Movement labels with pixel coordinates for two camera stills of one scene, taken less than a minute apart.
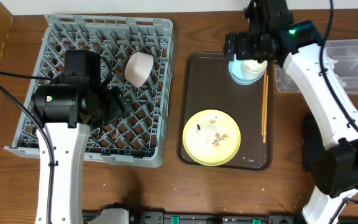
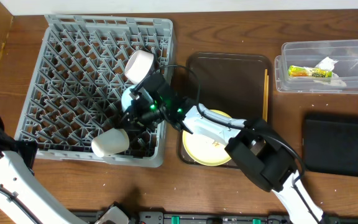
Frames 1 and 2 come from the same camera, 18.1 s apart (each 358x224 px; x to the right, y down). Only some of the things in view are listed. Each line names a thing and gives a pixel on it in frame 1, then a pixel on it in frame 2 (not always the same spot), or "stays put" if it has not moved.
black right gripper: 239,47 to 132,115
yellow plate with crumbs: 211,137 stays put
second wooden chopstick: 265,111 stays put
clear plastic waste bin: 356,64 stays put
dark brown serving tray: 208,84 stays put
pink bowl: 138,68 stays put
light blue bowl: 235,71 to 128,96
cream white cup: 252,70 to 114,141
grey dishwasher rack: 142,133 stays put
